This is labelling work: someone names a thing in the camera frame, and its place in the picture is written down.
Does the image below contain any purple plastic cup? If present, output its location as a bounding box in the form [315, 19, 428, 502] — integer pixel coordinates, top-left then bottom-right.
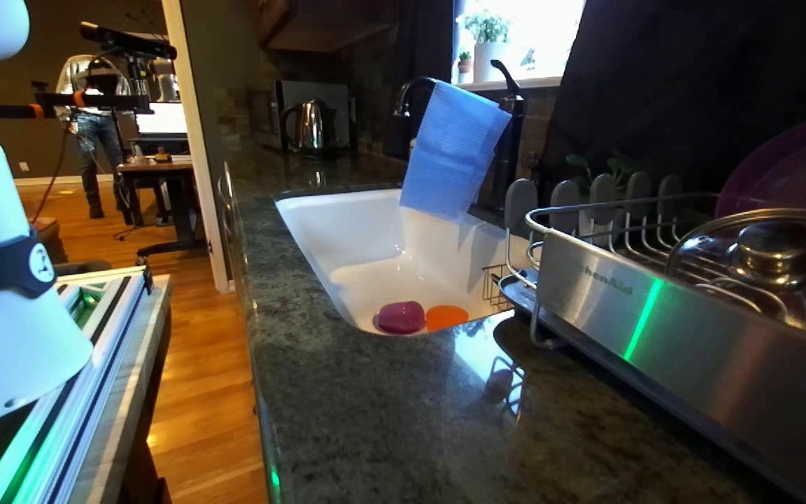
[368, 296, 428, 337]

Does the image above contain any black kitchen faucet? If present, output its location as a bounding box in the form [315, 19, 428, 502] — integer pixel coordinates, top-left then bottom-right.
[392, 57, 529, 212]

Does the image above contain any stainless steel kettle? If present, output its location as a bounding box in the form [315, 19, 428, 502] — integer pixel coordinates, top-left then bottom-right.
[279, 96, 342, 158]

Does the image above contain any purple plate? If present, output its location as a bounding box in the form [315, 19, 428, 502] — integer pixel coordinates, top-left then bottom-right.
[710, 110, 806, 282]

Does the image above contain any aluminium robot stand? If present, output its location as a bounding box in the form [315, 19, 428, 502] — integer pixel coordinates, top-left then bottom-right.
[0, 264, 172, 504]

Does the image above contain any potted plant in white pot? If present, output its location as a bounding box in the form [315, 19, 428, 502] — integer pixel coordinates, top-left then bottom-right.
[462, 9, 512, 86]

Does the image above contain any white framed window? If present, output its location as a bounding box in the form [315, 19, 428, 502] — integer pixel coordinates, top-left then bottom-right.
[454, 0, 587, 92]

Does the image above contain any black camera rig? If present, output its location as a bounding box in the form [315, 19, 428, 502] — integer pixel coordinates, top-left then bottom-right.
[77, 19, 178, 65]

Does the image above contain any white kitchen sink basin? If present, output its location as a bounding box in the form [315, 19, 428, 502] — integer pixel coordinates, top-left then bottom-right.
[275, 184, 539, 341]

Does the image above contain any wooden table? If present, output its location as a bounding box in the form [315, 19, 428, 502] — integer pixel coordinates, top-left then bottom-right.
[116, 151, 203, 261]

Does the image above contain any orange plastic cup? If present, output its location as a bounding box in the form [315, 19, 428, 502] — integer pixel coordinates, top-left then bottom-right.
[423, 303, 473, 337]

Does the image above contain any stainless steel dish rack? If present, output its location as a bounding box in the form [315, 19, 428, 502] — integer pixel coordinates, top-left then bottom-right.
[497, 170, 806, 504]

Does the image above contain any black bar with orange clamps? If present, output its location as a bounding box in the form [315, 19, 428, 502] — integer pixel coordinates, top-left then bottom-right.
[0, 82, 153, 124]

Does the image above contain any blue dish cloth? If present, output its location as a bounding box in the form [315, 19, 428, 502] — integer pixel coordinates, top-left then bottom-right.
[398, 79, 514, 221]

